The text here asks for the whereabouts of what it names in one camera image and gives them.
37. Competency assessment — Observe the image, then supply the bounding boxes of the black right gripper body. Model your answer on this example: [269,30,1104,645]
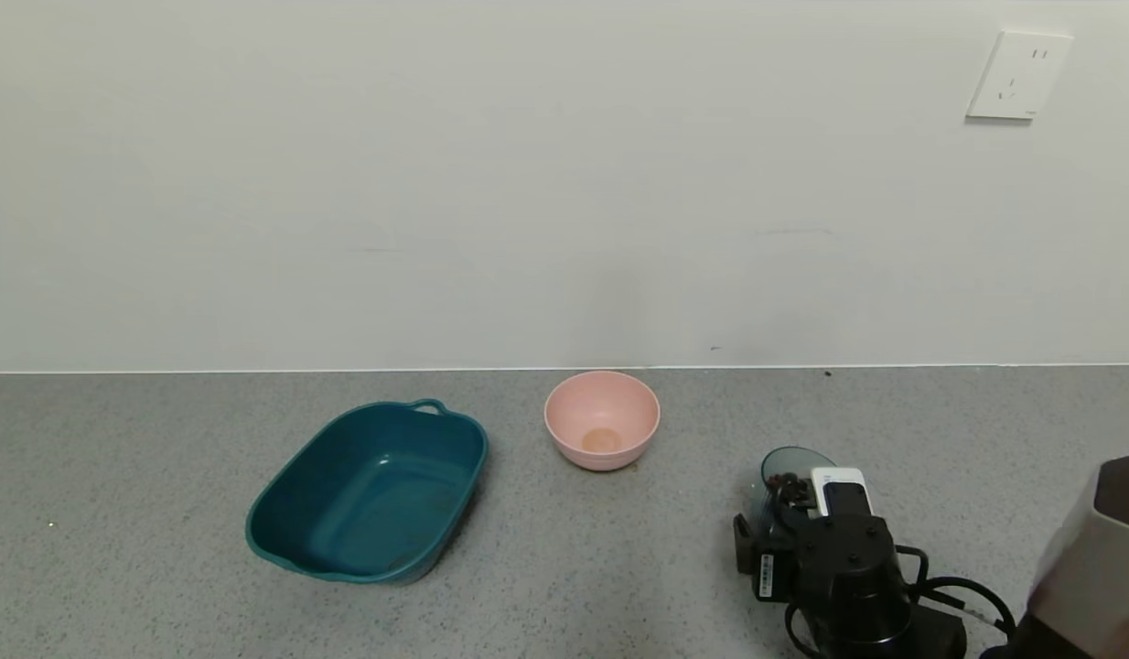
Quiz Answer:
[751,548,801,603]

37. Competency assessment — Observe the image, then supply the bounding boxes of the brown solid pieces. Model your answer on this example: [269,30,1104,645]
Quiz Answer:
[768,470,809,513]

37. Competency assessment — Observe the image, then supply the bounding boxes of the clear blue-tinted cup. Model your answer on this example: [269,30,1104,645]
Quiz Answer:
[750,446,840,532]

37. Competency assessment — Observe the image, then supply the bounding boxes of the pink ribbed bowl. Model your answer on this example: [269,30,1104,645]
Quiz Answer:
[543,370,661,472]

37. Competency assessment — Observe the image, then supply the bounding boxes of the teal plastic basin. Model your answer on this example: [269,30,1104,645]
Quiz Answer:
[245,398,489,585]

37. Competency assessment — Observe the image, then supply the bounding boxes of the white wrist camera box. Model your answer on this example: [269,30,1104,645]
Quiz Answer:
[809,467,869,519]

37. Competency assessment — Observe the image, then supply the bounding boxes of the black camera cable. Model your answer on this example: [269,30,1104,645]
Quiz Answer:
[897,545,1018,642]

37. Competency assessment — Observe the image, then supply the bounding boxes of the white wall socket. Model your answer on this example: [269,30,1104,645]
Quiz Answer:
[965,30,1075,121]

